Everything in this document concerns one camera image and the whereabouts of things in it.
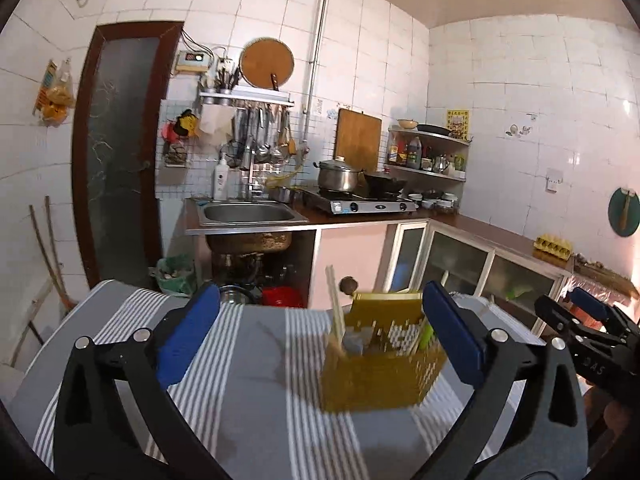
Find kitchen counter cabinet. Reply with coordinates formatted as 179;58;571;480
310;212;575;338

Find black wok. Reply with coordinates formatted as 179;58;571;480
364;171;408;197

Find metal wall pipe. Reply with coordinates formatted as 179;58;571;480
304;0;332;117

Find white soap bottle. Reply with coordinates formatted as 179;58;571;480
212;157;230;201

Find steel kitchen sink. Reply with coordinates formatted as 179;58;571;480
197;200;310;227

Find steel cooking pot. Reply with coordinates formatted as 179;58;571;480
314;156;362;194

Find dark brown framed door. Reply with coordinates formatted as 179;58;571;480
71;21;186;291

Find yellow wall poster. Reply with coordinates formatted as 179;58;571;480
446;108;471;141

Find red bucket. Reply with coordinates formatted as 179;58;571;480
261;287;306;309

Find yellow egg carton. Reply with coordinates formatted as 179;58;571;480
532;234;574;260

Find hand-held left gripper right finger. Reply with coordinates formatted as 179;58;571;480
400;280;588;480

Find colourful hanging cleaning items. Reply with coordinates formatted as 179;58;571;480
161;108;202;167

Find green lined trash bin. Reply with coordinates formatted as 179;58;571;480
154;255;197;297

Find corner shelf with bottles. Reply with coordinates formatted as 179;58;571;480
387;119;472;183

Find yellow perforated utensil holder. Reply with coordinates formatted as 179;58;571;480
319;291;448;413

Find wall control box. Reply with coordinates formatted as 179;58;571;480
175;50;214;74

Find bamboo stick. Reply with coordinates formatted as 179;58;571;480
29;205;71;311
45;195;67;288

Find wall rack with utensils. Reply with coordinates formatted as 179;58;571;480
197;72;297;163

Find steel gas stove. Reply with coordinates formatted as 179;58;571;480
302;187;418;217

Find green round hanging board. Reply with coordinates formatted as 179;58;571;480
607;187;640;237

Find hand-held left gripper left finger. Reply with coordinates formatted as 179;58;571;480
52;281;236;480

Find hanging plastic bag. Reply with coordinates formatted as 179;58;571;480
34;58;76;127

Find round wooden board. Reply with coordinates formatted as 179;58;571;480
239;36;295;92

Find grey white striped tablecloth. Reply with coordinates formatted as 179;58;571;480
10;280;548;480

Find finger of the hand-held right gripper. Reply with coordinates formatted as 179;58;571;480
570;287;640;361
534;295;640;402

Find rectangular wooden cutting board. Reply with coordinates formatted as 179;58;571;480
334;108;383;172

